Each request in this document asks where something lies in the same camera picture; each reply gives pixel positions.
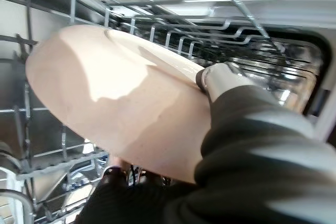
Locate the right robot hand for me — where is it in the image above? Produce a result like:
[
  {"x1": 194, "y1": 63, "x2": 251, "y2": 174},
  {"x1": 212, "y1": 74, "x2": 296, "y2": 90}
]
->
[{"x1": 75, "y1": 62, "x2": 336, "y2": 224}]

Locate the cream ceramic plate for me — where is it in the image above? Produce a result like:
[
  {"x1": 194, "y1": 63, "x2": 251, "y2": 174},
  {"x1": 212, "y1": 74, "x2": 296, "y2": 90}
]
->
[{"x1": 25, "y1": 24, "x2": 219, "y2": 185}]

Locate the dishwasher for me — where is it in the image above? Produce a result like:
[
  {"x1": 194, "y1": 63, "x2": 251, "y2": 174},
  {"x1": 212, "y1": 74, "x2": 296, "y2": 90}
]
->
[{"x1": 181, "y1": 0, "x2": 336, "y2": 145}]

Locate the grey wire dishwasher rack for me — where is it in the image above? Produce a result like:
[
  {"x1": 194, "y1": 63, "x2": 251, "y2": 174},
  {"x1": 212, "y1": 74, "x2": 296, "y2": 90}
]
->
[{"x1": 0, "y1": 0, "x2": 324, "y2": 224}]

